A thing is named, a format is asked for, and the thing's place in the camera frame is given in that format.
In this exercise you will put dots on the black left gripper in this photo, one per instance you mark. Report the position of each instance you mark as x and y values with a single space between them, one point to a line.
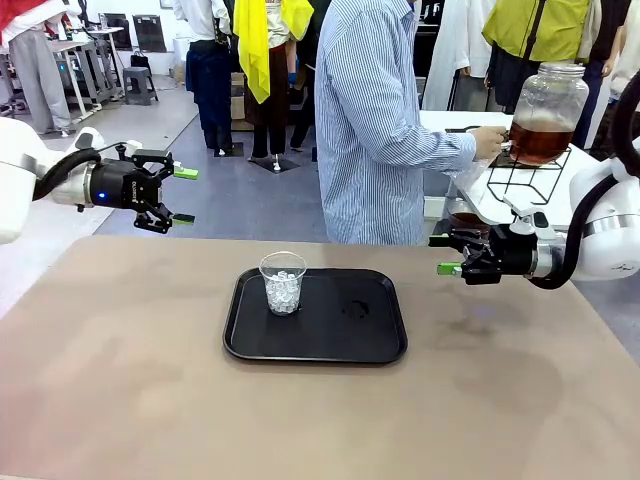
120 185

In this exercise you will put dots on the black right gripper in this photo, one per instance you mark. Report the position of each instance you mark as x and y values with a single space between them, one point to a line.
515 255

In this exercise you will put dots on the tall clear plastic cup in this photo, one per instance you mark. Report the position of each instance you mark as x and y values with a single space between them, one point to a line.
470 220

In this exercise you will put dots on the short clear plastic cup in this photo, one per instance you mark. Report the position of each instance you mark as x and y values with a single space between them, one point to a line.
282 295

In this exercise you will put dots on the glass beverage dispenser jar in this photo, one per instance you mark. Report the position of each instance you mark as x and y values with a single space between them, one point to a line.
550 100

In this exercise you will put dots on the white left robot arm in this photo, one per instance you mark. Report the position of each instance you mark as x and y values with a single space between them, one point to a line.
15 165

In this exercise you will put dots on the person's right forearm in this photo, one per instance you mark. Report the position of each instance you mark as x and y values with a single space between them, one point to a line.
430 145

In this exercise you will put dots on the person's right hand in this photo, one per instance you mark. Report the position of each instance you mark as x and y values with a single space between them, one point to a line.
487 142

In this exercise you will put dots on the white side table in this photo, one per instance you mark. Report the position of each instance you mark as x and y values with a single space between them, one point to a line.
555 190

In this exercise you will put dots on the grey plastic stool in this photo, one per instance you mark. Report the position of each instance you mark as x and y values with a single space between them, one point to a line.
140 85

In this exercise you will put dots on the brown cardboard box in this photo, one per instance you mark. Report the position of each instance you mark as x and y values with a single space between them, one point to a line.
239 100

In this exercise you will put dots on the mannequin white shirt dark trousers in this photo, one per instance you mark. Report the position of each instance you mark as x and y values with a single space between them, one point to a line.
205 75

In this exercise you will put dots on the mannequin in brown skirt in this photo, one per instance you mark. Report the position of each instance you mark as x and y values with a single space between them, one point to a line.
267 115

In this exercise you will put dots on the person in striped blue shirt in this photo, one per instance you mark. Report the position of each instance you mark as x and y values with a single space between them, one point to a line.
360 175

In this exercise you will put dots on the black monitor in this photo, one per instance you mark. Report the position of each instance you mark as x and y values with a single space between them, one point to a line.
150 35

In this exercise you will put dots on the yellow scarf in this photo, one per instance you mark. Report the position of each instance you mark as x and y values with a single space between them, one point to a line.
252 50

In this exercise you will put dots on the grey workbench desk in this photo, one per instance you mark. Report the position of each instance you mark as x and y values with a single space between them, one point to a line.
75 46

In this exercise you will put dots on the mannequin red top grey trousers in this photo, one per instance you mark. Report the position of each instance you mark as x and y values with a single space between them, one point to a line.
37 75

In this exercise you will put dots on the large black serving tray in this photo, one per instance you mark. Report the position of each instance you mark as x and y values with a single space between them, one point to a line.
320 340

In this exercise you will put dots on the white coat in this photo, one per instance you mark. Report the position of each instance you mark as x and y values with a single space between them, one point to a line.
457 40

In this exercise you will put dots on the mannequin in lime green jacket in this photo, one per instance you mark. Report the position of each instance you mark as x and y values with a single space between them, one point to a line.
540 30

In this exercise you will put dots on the mannequin in black clothes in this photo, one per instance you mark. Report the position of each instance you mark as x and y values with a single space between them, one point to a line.
605 30

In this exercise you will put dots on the mannequin beige top camouflage trousers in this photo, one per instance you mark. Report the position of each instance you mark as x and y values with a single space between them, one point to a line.
631 45

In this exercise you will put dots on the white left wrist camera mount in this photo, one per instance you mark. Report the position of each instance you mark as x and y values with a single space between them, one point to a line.
132 146

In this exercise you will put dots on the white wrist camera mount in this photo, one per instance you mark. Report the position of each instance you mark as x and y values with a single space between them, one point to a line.
537 220
132 146

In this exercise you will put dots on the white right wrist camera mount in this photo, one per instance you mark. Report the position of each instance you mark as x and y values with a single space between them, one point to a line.
537 220

